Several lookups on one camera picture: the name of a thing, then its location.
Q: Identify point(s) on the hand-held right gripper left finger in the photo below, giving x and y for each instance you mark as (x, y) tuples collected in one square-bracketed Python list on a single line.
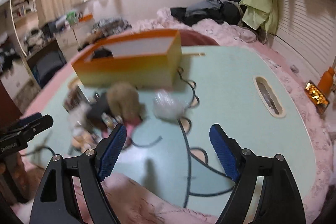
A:
[(113, 153)]

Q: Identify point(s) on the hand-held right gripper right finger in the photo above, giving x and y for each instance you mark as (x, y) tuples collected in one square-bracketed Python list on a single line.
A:
[(225, 153)]

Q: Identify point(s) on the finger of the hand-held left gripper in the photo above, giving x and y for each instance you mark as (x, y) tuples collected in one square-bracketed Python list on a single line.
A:
[(29, 119), (39, 125)]

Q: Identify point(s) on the tan doll toy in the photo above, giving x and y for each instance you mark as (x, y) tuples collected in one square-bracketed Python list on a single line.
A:
[(82, 142)]

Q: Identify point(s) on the white fluffy toy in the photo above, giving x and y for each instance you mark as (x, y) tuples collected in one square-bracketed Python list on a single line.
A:
[(78, 119)]

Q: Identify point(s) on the black and red box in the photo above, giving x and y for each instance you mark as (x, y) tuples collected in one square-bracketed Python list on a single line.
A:
[(98, 111)]

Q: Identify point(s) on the patterned small packet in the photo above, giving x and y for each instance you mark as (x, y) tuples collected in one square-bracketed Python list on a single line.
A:
[(74, 95)]

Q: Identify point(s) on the tan plush toy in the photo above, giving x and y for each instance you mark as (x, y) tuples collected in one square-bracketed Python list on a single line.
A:
[(123, 98)]

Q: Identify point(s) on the clear bubble wrap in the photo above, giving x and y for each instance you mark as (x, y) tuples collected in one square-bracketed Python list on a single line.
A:
[(168, 106)]

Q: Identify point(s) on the orange cardboard box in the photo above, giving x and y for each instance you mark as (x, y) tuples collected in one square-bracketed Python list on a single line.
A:
[(131, 69)]

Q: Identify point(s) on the green lid container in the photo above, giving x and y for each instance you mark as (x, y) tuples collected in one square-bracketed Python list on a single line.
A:
[(72, 17)]

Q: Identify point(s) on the black suitcase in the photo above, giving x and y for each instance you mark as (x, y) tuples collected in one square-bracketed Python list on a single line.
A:
[(50, 66)]

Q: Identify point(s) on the grey white cloth pile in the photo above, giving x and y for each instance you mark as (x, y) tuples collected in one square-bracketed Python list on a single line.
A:
[(34, 40)]

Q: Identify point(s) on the white drawer unit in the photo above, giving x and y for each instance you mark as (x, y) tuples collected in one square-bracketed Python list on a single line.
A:
[(68, 40)]

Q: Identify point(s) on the gold patterned box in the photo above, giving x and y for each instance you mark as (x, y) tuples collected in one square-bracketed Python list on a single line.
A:
[(316, 96)]

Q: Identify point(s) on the small orange box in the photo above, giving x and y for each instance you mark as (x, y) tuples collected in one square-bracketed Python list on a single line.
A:
[(86, 18)]

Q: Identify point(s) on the dark red cushion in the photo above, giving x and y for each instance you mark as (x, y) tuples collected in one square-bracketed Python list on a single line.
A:
[(199, 39)]

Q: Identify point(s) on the light green lap table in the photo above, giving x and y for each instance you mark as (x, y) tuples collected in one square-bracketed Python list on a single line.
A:
[(231, 32)]

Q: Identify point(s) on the grey patterned cloth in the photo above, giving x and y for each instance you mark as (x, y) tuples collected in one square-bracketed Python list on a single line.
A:
[(110, 24)]

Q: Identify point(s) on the orange bottle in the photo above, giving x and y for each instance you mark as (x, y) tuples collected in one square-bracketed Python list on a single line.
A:
[(326, 82)]

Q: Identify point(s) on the pile of dark clothes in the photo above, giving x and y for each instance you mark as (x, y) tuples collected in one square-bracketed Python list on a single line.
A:
[(210, 11)]

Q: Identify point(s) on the white slatted headboard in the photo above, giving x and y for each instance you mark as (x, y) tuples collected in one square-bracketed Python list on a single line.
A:
[(302, 29)]

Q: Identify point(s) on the light green cloth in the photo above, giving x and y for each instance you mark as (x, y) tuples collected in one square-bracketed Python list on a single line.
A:
[(260, 3)]

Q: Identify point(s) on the white wall shelf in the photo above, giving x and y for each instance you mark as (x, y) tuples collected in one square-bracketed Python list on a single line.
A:
[(23, 8)]

